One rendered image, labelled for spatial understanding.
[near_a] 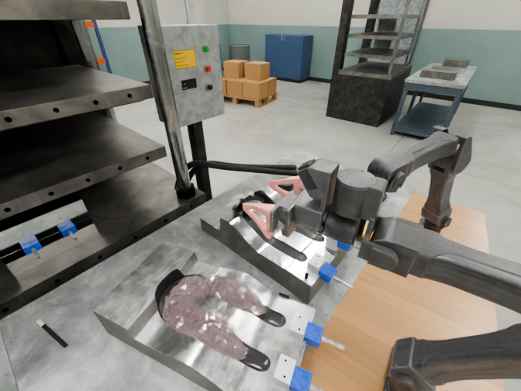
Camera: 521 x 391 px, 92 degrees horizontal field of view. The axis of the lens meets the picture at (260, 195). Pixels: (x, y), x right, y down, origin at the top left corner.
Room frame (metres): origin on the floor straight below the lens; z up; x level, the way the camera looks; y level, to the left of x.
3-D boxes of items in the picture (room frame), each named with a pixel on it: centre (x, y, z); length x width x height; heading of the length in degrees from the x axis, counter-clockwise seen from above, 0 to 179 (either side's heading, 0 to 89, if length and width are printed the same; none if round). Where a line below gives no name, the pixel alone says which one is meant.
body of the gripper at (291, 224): (0.36, -0.09, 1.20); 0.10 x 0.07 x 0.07; 147
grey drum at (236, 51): (7.78, 0.57, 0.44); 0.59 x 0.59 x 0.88
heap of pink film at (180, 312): (0.37, 0.13, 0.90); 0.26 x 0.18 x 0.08; 66
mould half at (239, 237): (0.69, -0.04, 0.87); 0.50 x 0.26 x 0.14; 49
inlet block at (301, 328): (0.31, -0.14, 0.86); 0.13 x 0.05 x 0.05; 66
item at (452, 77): (4.29, -2.85, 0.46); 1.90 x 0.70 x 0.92; 142
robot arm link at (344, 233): (0.33, -0.14, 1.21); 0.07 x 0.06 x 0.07; 57
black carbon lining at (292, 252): (0.67, -0.04, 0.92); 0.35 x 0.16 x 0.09; 49
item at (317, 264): (0.47, -0.20, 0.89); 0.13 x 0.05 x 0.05; 49
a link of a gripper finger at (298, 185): (0.43, -0.05, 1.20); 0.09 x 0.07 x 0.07; 57
